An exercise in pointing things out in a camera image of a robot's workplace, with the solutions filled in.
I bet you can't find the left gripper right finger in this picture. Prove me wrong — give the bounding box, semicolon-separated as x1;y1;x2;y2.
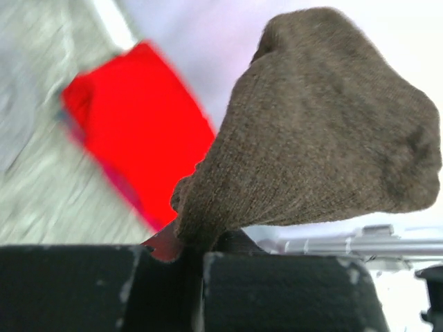
203;234;389;331

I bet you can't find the white clothes rack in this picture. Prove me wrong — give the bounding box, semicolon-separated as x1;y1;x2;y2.
87;0;138;52

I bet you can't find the red folded cloth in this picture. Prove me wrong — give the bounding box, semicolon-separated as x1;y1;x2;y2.
57;38;219;233

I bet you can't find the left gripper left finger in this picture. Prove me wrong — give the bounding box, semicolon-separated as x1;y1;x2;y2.
1;226;201;331

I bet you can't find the brown knit sock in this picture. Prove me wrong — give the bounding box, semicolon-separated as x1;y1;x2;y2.
171;7;442;250

